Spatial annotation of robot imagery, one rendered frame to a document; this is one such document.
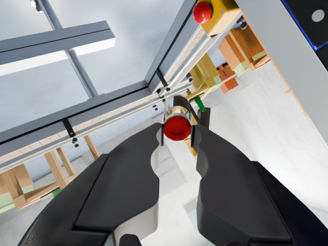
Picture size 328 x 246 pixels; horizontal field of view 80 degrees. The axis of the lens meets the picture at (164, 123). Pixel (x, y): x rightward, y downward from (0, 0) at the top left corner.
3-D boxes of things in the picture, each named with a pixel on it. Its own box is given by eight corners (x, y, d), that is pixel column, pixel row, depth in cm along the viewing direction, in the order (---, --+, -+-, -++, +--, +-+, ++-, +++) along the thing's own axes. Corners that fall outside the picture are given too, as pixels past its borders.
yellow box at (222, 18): (232, -22, 41) (250, 6, 41) (213, 6, 48) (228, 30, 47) (206, -19, 38) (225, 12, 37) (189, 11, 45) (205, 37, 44)
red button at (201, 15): (210, -6, 40) (220, 11, 39) (200, 10, 43) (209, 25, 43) (196, -3, 38) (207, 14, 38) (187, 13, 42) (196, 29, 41)
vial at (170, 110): (190, 93, 18) (194, 114, 14) (188, 116, 19) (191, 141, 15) (165, 93, 18) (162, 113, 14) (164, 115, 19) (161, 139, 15)
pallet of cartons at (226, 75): (221, 72, 706) (232, 90, 699) (198, 85, 692) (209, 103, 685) (237, 55, 580) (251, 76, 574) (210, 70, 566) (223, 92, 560)
